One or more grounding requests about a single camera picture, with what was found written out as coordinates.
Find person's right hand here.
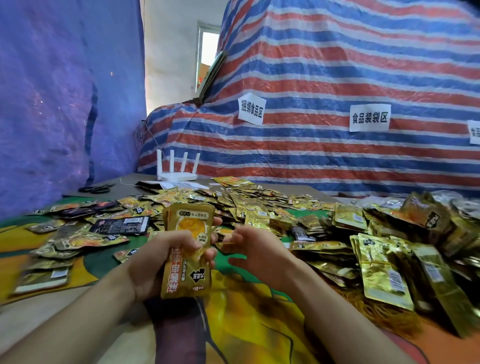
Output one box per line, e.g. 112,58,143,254
216,224,302,290

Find person's left hand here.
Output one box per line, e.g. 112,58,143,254
125,229,224,303

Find gold snack packet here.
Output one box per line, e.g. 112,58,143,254
160,202,216,300

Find person's left forearm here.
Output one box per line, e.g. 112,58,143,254
0,268,136,364

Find person's right forearm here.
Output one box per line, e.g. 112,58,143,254
289,262,417,364

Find white printed paper sheet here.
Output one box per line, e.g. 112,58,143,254
136,180,209,192

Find colourful printed table cloth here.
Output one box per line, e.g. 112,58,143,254
0,196,480,364

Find white router with antennas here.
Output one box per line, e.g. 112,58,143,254
156,149,201,183

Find black snack packet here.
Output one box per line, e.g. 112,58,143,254
89,216,151,236

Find black scissors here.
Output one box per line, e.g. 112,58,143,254
77,183,115,195

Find pile of gold foil packets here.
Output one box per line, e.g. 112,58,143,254
14,176,480,339

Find leaning flat cardboard boards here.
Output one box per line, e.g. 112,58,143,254
196,50,229,105

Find window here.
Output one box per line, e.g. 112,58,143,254
194,22,222,91

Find red blue striped tarp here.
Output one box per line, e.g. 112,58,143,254
136,0,480,199

